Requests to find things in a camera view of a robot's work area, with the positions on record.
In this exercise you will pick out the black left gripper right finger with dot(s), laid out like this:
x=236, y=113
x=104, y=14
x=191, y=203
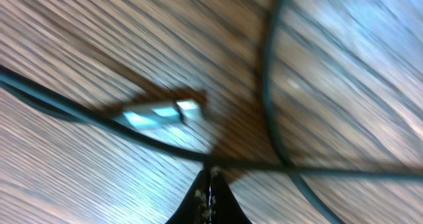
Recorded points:
x=225, y=209

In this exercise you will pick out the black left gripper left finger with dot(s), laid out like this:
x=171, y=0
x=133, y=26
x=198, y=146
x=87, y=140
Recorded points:
x=193, y=209

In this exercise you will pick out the black usb cable white plug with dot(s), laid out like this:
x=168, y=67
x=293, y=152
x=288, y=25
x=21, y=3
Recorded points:
x=46, y=100

